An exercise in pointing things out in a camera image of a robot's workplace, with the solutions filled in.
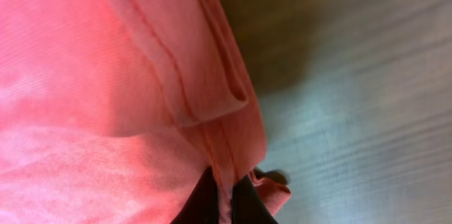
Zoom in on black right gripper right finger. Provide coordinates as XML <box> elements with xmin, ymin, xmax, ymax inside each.
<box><xmin>231</xmin><ymin>176</ymin><xmax>278</xmax><ymax>224</ymax></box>

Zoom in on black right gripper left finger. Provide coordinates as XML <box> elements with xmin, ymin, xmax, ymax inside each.
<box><xmin>171</xmin><ymin>167</ymin><xmax>219</xmax><ymax>224</ymax></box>

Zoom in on red printed t-shirt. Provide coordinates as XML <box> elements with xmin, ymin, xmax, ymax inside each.
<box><xmin>1</xmin><ymin>0</ymin><xmax>291</xmax><ymax>223</ymax></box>

